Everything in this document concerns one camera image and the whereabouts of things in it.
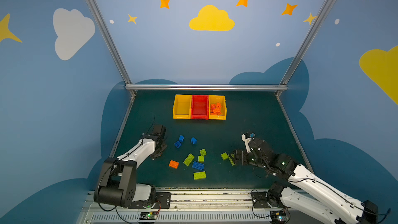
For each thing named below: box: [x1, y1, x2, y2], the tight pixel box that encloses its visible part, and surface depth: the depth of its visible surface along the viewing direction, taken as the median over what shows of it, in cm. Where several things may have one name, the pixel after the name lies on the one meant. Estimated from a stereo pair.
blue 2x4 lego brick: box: [192, 160, 205, 171], surface depth 86 cm
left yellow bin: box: [172, 94, 193, 120], surface depth 110 cm
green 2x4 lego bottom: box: [193, 171, 207, 180], surface depth 82 cm
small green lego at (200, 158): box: [197, 155, 204, 163], surface depth 88 cm
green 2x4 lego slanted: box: [182, 153, 195, 167], surface depth 88 cm
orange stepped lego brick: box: [212, 107, 223, 116], surface depth 107 cm
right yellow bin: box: [208, 94, 227, 121], surface depth 108 cm
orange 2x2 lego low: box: [168, 159, 180, 170], surface depth 86 cm
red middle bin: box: [190, 94, 209, 120], surface depth 110 cm
